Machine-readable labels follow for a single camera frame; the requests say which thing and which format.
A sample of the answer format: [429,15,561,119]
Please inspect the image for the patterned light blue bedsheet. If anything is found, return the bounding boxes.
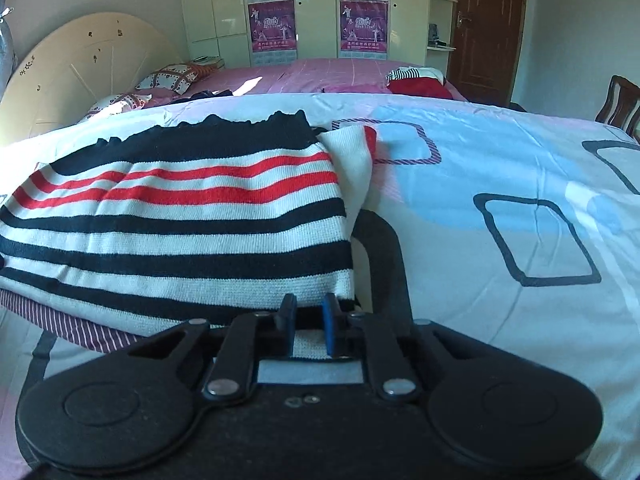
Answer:
[0,92,640,480]

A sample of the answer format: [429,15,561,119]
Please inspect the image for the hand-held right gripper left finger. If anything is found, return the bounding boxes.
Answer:
[127,292,300,404]

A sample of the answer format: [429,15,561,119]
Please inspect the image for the cream round headboard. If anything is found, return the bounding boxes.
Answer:
[0,11,184,149]

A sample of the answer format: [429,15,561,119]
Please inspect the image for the cream wardrobe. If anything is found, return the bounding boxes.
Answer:
[177,0,457,69]

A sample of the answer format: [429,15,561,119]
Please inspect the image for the purple wall poster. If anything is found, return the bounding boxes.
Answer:
[248,0,300,66]
[339,0,390,59]

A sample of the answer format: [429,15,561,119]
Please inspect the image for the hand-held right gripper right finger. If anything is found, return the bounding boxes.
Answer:
[322,292,491,404]

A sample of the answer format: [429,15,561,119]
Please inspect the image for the white corner shelf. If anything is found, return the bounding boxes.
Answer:
[427,0,459,69]

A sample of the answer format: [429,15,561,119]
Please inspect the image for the red and striped clothes pile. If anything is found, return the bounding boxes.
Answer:
[384,66,456,101]

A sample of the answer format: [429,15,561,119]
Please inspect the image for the light blue curtain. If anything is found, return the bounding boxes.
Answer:
[0,7,16,87]

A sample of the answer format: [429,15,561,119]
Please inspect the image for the dark cloth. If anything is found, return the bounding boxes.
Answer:
[169,88,234,106]

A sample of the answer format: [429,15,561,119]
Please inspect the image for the brown wooden door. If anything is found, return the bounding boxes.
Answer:
[446,0,529,109]

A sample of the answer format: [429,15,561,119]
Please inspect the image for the wooden chair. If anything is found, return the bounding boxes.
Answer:
[594,74,640,134]

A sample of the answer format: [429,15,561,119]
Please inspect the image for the pink bed sheet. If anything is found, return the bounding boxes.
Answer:
[199,57,469,104]

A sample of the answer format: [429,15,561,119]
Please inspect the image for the checkered pillow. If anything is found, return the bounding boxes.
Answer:
[134,62,216,94]

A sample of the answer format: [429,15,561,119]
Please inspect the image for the striped knit sweater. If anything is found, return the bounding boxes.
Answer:
[0,110,382,362]

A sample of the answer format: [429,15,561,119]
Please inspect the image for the patterned white pillow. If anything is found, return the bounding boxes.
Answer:
[87,87,174,119]

